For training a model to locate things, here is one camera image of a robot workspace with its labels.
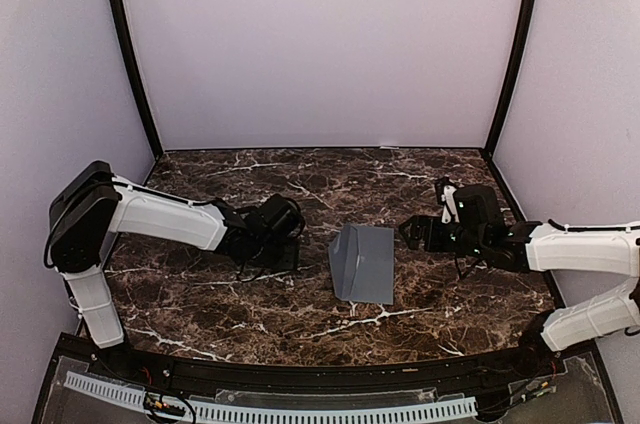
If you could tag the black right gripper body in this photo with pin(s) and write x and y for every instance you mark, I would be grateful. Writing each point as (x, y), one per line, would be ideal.
(437, 242)

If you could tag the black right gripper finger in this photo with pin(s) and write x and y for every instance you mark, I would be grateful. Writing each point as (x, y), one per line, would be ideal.
(416, 222)
(412, 234)

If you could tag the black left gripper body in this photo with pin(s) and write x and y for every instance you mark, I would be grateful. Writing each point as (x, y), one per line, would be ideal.
(269, 257)

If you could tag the grey envelope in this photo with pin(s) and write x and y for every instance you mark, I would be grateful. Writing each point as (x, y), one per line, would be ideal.
(362, 260)

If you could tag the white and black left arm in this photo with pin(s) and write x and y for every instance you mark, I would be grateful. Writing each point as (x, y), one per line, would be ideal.
(98, 203)

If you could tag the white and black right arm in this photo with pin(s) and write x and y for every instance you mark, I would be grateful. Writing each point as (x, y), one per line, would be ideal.
(472, 225)

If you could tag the black table edge rail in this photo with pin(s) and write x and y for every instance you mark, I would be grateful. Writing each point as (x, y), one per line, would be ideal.
(484, 373)

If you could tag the grey slotted cable duct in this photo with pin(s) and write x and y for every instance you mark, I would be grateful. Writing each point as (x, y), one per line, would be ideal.
(230, 406)

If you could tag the black right frame post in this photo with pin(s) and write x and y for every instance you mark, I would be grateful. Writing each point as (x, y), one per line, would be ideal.
(524, 18)

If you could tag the black frame post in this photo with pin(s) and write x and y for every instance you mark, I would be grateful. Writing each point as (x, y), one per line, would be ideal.
(524, 18)
(134, 77)

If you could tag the black left frame post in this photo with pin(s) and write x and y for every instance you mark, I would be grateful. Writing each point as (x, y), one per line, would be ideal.
(134, 77)

